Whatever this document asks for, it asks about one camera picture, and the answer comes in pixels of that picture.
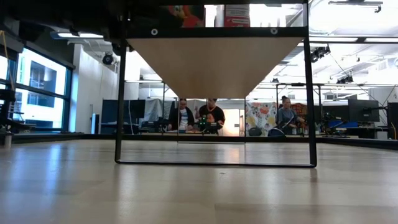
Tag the red Froot Loops cereal box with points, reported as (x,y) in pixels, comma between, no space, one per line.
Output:
(236,15)

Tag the black background robot arm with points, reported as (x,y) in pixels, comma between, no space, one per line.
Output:
(206,126)

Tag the person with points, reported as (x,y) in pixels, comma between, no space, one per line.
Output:
(213,113)
(287,116)
(182,116)

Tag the black round seat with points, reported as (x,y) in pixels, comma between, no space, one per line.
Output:
(255,132)

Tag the white floral cloth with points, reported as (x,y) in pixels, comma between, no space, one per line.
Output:
(259,115)

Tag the dark partition panel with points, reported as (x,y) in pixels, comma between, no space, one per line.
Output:
(130,109)

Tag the black office chair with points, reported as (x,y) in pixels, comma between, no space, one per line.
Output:
(276,132)

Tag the orange patterned cloth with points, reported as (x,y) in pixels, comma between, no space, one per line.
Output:
(300,109)

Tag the black round ceiling fixture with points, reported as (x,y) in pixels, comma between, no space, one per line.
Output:
(108,59)

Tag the black ceiling spotlight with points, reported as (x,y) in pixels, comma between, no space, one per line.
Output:
(345,79)
(321,53)

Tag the ceiling light strip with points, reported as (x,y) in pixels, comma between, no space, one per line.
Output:
(335,39)
(81,35)

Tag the blue bin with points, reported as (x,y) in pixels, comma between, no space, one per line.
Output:
(346,124)

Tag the large window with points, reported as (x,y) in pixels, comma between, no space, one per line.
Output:
(40,77)

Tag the black monitor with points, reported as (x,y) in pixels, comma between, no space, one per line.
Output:
(363,110)
(393,119)

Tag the overhead lamp bar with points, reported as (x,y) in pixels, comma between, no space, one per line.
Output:
(354,2)

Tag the black equipment stand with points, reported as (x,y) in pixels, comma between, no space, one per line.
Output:
(7,105)

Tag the small white cup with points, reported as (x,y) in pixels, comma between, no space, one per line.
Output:
(7,140)

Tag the wooden shelf black metal frame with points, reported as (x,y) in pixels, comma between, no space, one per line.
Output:
(214,68)

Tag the black overhead pipe frame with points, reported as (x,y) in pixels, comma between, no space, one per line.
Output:
(342,84)

